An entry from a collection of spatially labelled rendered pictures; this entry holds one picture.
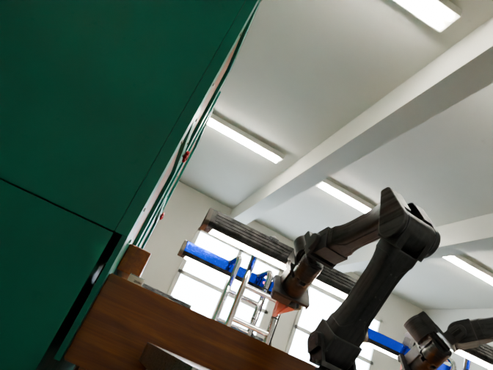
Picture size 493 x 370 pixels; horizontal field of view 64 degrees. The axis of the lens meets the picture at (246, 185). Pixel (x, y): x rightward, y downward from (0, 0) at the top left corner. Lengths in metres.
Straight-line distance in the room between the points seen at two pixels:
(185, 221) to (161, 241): 0.51
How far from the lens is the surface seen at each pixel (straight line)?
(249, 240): 1.29
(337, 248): 0.94
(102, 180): 0.93
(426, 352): 1.25
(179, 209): 6.51
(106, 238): 0.90
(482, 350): 1.74
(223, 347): 0.95
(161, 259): 6.32
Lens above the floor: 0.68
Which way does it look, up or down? 24 degrees up
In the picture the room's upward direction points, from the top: 24 degrees clockwise
